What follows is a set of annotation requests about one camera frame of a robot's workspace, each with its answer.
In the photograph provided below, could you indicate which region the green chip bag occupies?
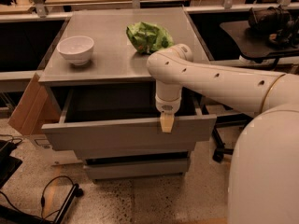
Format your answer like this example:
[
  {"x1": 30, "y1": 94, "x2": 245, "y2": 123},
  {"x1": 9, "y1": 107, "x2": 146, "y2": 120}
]
[{"x1": 126, "y1": 21, "x2": 174, "y2": 54}]

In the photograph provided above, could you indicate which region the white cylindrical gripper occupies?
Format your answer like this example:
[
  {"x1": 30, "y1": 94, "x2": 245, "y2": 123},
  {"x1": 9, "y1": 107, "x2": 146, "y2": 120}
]
[{"x1": 155, "y1": 81, "x2": 182, "y2": 133}]

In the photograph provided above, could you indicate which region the black bag on desk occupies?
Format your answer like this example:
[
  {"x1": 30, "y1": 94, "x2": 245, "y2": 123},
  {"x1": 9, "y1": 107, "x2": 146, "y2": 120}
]
[{"x1": 248, "y1": 7, "x2": 294, "y2": 34}]

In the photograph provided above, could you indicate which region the grey top drawer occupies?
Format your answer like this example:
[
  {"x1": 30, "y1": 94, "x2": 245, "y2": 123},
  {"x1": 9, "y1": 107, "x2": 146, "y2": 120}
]
[{"x1": 42, "y1": 82, "x2": 216, "y2": 150}]

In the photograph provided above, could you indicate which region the white ceramic bowl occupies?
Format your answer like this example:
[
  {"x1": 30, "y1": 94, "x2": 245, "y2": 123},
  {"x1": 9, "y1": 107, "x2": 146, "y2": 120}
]
[{"x1": 57, "y1": 35, "x2": 94, "y2": 65}]

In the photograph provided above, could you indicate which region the brown cardboard box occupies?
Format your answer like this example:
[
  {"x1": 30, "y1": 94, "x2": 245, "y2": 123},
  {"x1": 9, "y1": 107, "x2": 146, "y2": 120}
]
[{"x1": 7, "y1": 72, "x2": 82, "y2": 166}]

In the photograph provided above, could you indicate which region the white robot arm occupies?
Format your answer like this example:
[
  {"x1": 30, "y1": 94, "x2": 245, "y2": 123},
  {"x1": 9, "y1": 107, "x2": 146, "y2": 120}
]
[{"x1": 147, "y1": 44, "x2": 299, "y2": 224}]

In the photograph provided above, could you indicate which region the grey drawer cabinet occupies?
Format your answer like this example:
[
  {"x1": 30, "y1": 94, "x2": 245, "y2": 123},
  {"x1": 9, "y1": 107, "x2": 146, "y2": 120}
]
[{"x1": 37, "y1": 7, "x2": 216, "y2": 183}]

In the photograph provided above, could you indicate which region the grey drawer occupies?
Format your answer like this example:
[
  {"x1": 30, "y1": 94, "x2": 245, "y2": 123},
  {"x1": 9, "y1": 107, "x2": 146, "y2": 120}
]
[
  {"x1": 75, "y1": 149, "x2": 192, "y2": 160},
  {"x1": 83, "y1": 158, "x2": 191, "y2": 180},
  {"x1": 42, "y1": 82, "x2": 216, "y2": 150}
]

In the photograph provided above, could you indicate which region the grey middle drawer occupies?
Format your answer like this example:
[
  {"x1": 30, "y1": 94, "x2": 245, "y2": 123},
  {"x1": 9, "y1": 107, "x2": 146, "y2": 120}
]
[{"x1": 75, "y1": 149, "x2": 192, "y2": 160}]

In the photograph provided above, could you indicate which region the black equipment left edge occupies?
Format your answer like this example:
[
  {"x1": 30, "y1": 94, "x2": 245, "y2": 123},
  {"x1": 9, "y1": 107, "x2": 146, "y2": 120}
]
[{"x1": 0, "y1": 140, "x2": 22, "y2": 188}]

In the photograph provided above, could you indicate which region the black stand with cable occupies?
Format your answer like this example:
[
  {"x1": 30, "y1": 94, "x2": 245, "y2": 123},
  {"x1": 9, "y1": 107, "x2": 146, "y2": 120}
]
[{"x1": 0, "y1": 175, "x2": 85, "y2": 224}]

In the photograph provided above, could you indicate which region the grey bottom drawer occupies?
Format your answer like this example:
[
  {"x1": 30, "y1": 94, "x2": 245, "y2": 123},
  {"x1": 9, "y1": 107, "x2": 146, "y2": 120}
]
[{"x1": 83, "y1": 158, "x2": 191, "y2": 180}]

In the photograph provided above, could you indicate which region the black office chair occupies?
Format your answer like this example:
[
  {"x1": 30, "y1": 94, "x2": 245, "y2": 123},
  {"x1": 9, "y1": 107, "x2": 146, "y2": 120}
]
[{"x1": 202, "y1": 105, "x2": 251, "y2": 163}]

